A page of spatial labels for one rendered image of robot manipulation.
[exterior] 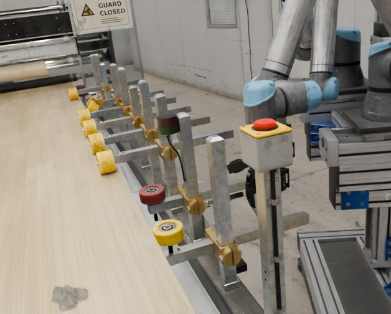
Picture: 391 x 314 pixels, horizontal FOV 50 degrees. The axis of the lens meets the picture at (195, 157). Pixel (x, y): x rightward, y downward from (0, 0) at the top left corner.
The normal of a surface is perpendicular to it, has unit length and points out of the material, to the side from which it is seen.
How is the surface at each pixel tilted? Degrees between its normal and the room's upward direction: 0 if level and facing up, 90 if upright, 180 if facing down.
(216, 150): 90
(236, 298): 0
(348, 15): 90
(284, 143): 90
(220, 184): 90
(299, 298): 0
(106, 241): 0
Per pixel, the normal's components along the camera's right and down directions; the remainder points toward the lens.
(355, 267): -0.11, -0.93
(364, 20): -0.89, 0.25
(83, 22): 0.34, 0.30
